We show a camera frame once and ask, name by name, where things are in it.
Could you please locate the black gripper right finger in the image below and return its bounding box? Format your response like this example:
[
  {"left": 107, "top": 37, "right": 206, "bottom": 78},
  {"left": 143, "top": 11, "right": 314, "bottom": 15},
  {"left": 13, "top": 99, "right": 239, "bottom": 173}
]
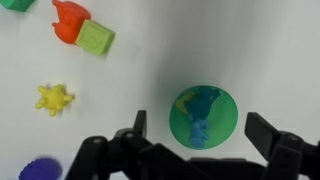
[{"left": 244, "top": 111, "right": 320, "bottom": 180}]

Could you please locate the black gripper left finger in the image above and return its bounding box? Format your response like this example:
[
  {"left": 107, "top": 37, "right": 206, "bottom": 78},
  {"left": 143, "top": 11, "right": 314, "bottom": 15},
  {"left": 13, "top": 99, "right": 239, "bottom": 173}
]
[{"left": 64, "top": 109, "right": 158, "bottom": 180}]

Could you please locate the dark teal toy animal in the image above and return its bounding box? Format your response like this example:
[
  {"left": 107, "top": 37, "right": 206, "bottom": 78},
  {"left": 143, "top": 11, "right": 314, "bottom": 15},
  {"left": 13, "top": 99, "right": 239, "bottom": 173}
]
[{"left": 184, "top": 87, "right": 221, "bottom": 121}]

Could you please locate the green translucent bowl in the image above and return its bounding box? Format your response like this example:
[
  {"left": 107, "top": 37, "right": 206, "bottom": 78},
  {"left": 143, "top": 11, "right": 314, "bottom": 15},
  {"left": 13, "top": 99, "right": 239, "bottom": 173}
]
[{"left": 169, "top": 85, "right": 239, "bottom": 150}]

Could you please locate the yellow spiky toy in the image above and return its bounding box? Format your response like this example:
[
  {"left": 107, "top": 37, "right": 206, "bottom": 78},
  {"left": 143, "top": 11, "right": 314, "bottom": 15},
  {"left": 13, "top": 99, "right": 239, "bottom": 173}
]
[{"left": 34, "top": 83, "right": 75, "bottom": 117}]

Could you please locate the light blue toy figure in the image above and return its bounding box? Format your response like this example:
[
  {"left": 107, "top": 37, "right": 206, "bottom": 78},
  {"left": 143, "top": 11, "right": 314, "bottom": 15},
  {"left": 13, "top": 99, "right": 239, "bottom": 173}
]
[{"left": 188, "top": 114, "right": 211, "bottom": 149}]

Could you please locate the small yellow toy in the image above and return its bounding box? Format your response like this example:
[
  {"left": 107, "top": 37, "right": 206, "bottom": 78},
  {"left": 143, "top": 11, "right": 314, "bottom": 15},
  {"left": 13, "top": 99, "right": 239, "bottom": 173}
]
[{"left": 175, "top": 91, "right": 196, "bottom": 114}]

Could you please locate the light green block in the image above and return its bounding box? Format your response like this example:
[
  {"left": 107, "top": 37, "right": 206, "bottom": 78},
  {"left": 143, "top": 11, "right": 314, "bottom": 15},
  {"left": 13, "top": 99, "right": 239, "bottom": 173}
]
[{"left": 75, "top": 19, "right": 116, "bottom": 56}]

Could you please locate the orange toy animal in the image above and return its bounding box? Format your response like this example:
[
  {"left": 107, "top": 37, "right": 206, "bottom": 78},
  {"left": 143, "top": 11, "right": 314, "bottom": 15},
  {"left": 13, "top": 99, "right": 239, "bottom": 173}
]
[{"left": 51, "top": 0, "right": 92, "bottom": 45}]

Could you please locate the purple spiky ball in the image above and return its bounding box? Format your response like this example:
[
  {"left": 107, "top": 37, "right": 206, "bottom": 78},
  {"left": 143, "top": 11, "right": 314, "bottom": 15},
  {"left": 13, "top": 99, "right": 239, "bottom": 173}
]
[{"left": 18, "top": 157, "right": 63, "bottom": 180}]

